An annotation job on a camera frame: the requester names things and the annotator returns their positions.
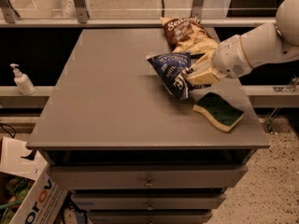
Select drawer knob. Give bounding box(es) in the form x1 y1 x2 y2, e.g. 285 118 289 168
144 178 154 188
147 203 154 211

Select brown Seabrook chip bag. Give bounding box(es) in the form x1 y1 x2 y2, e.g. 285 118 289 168
160 17 218 55

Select top drawer knob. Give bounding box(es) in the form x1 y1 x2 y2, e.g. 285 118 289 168
144 178 154 188

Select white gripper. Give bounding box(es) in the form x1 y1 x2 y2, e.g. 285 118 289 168
183 35 252 86

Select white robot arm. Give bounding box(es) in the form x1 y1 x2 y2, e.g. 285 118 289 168
184 0 299 85

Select green and yellow sponge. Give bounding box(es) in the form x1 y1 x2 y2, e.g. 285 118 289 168
193 92 244 133

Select grey drawer cabinet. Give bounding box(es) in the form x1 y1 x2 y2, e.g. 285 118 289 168
28 28 268 224

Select middle drawer knob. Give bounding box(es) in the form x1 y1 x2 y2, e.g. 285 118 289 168
147 203 154 211

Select white cardboard box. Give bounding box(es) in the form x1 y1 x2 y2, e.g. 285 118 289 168
0 137 67 224

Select white pump dispenser bottle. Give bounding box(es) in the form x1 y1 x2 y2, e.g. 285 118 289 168
10 63 36 95

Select blue Kettle chip bag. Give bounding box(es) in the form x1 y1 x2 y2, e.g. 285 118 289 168
147 52 210 100

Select green packets in box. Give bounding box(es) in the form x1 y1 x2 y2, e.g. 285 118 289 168
0 176 34 224

